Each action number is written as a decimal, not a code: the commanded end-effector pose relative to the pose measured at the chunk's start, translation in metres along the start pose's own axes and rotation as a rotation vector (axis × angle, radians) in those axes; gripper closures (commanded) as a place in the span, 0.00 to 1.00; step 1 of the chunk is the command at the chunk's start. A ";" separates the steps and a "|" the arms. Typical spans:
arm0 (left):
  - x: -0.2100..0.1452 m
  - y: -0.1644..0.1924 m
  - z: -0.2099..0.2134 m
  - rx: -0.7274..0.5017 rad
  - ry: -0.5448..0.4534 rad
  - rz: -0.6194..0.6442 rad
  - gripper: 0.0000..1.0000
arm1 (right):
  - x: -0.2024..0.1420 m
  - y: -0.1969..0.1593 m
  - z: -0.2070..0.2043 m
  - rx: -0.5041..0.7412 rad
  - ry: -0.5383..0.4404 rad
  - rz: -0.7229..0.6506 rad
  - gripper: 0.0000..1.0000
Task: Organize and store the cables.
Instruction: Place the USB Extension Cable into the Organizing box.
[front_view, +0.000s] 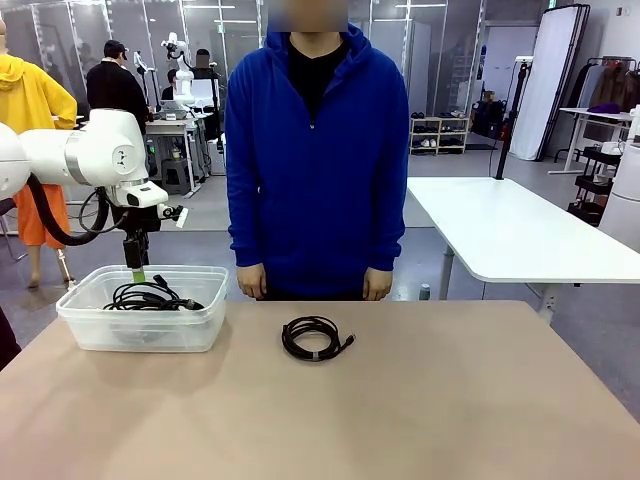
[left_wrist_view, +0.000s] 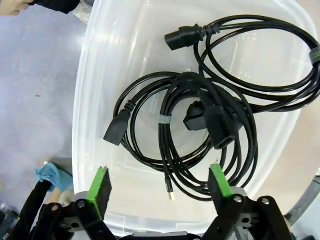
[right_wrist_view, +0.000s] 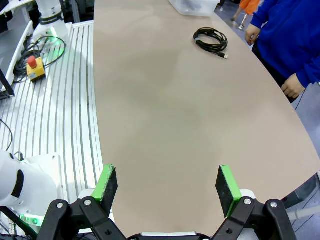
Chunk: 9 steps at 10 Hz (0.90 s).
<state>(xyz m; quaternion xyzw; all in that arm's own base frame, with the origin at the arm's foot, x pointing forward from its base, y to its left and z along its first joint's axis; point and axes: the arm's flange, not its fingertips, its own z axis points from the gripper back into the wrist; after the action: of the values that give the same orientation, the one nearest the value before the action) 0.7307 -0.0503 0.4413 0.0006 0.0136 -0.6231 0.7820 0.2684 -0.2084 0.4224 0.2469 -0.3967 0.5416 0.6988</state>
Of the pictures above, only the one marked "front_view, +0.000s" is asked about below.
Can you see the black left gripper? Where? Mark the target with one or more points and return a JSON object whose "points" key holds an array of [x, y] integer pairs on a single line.
{"points": [[137, 222]]}

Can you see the person's left forearm blue sleeve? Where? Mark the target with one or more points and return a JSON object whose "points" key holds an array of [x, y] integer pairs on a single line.
{"points": [[387, 230]]}

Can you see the black robot base cover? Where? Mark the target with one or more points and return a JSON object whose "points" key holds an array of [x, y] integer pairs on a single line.
{"points": [[6, 340]]}

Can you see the person's right forearm blue sleeve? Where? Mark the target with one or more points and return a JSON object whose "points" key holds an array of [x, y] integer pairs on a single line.
{"points": [[245, 230]]}

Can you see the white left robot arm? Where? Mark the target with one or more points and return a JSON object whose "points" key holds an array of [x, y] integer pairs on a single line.
{"points": [[100, 150]]}

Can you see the person's right hand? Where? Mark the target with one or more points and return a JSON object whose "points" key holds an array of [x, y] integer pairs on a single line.
{"points": [[252, 282]]}

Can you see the person's left hand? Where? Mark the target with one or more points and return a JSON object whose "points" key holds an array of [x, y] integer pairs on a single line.
{"points": [[378, 285]]}

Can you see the grey plastic stool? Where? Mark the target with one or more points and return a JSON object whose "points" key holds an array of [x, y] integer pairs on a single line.
{"points": [[180, 172]]}

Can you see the clear plastic storage box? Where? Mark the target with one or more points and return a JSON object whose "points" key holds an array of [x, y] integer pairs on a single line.
{"points": [[200, 330]]}

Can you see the grey background workbench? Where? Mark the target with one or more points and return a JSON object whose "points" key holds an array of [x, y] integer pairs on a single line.
{"points": [[170, 125]]}

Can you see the black background tripod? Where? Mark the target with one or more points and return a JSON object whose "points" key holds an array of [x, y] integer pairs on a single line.
{"points": [[216, 115]]}

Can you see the person in black jacket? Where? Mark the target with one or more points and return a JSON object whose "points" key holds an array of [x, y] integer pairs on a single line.
{"points": [[117, 85]]}

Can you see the small white background robot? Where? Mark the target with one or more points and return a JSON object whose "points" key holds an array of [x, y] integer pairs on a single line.
{"points": [[182, 85]]}

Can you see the person in blue hoodie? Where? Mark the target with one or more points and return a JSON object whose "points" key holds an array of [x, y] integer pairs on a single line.
{"points": [[320, 200]]}

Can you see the person in dark top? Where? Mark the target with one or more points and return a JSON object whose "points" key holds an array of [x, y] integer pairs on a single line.
{"points": [[202, 75]]}

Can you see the white device on stand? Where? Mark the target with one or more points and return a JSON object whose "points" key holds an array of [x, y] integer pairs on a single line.
{"points": [[142, 62]]}

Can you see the grey can on floor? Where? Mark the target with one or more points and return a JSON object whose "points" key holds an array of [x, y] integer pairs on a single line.
{"points": [[425, 292]]}

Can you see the wooden shoe rack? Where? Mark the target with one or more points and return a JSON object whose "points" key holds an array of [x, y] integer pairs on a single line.
{"points": [[442, 135]]}

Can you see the black bags pile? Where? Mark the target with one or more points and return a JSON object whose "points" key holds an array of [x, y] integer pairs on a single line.
{"points": [[487, 117]]}

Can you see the black pole with lamp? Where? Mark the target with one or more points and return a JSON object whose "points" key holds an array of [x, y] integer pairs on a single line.
{"points": [[506, 150]]}

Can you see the large white table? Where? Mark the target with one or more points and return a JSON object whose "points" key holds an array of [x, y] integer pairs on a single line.
{"points": [[525, 230]]}

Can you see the white folding partition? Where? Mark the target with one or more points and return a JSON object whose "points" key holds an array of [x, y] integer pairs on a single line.
{"points": [[550, 100]]}

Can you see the black trolley cart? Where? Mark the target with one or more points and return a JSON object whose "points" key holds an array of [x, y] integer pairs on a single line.
{"points": [[595, 185]]}

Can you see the white desk with thin legs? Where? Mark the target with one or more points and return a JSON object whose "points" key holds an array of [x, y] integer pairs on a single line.
{"points": [[600, 116]]}

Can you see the white round column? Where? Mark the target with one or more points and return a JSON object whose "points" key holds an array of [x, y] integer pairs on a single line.
{"points": [[622, 200]]}

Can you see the purple cloth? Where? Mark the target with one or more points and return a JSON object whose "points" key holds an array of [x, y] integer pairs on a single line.
{"points": [[605, 107]]}

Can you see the clothes rack with coats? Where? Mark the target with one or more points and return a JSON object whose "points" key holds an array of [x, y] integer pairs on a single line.
{"points": [[612, 85]]}

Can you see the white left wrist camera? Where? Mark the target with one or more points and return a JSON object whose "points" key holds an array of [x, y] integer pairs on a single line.
{"points": [[182, 217]]}

